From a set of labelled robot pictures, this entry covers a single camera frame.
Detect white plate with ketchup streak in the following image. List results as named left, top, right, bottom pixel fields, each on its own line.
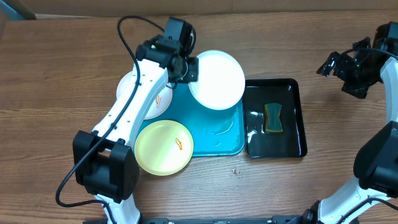
left=188, top=50, right=245, bottom=110

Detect green yellow sponge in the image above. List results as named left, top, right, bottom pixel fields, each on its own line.
left=264, top=103, right=283, bottom=133

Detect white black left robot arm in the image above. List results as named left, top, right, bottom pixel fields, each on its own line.
left=64, top=17, right=198, bottom=223

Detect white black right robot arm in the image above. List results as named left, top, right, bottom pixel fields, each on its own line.
left=291, top=22, right=397, bottom=223

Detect teal plastic tray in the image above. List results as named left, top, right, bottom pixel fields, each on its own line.
left=140, top=84, right=245, bottom=157

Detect black rectangular water tray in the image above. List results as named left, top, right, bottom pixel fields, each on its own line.
left=243, top=78, right=308, bottom=159

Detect white plate with red squiggle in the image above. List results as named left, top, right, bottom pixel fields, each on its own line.
left=116, top=72, right=173, bottom=119

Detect yellow plate with sauce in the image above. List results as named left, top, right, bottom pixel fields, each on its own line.
left=134, top=120, right=194, bottom=176

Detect small crumbs on table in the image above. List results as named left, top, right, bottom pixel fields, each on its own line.
left=231, top=167, right=243, bottom=179

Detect dark object top left corner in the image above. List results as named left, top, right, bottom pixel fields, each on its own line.
left=1, top=0, right=36, bottom=20

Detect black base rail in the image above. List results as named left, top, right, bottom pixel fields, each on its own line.
left=83, top=215, right=360, bottom=224

